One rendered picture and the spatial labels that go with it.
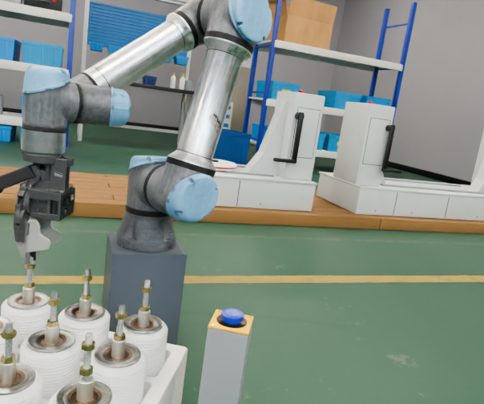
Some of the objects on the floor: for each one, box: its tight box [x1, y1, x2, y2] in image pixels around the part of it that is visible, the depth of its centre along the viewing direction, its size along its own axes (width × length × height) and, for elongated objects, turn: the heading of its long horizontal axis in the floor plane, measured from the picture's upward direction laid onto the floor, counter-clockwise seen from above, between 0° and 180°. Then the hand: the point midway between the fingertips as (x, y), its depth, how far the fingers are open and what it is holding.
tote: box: [213, 129, 252, 165], centre depth 537 cm, size 50×41×37 cm
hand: (27, 255), depth 90 cm, fingers closed
